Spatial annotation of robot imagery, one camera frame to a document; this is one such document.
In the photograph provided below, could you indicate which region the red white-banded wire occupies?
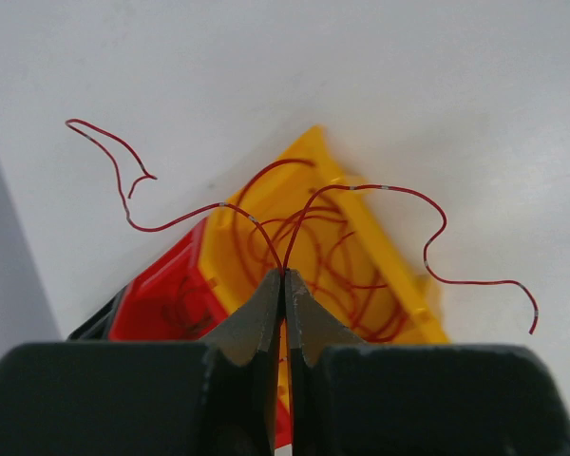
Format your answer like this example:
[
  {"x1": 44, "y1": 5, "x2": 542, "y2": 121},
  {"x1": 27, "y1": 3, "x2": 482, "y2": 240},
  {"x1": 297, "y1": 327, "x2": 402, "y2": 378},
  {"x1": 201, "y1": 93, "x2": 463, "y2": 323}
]
[{"x1": 65, "y1": 118, "x2": 541, "y2": 336}]

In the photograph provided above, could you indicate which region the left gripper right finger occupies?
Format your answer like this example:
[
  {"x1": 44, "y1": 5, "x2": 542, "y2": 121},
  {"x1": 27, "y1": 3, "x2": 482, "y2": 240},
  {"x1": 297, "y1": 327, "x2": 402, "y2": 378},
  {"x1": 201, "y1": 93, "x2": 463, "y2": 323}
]
[{"x1": 284, "y1": 270, "x2": 570, "y2": 455}]

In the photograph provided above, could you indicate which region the black plastic bin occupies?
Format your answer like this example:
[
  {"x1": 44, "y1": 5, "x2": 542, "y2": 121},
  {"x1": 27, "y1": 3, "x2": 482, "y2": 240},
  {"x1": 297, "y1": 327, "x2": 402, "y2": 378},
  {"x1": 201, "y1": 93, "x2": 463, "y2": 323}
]
[{"x1": 66, "y1": 287, "x2": 126, "y2": 341}]

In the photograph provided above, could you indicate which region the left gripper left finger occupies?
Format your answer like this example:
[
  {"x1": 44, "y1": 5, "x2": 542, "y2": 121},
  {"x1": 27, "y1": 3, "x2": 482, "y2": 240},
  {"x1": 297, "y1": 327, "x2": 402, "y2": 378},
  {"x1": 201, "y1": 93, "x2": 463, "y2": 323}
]
[{"x1": 0, "y1": 271, "x2": 281, "y2": 455}]

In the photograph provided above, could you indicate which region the red plastic bin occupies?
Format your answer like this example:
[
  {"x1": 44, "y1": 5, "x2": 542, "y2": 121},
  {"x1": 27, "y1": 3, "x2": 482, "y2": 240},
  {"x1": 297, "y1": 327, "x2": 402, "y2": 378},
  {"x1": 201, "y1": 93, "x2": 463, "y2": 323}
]
[{"x1": 108, "y1": 218, "x2": 281, "y2": 455}]

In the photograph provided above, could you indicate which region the yellow plastic bin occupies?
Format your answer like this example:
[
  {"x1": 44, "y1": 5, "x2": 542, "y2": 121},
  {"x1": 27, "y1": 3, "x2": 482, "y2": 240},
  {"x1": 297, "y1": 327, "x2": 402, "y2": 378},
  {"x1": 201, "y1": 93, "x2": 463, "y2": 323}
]
[{"x1": 197, "y1": 123, "x2": 452, "y2": 346}]

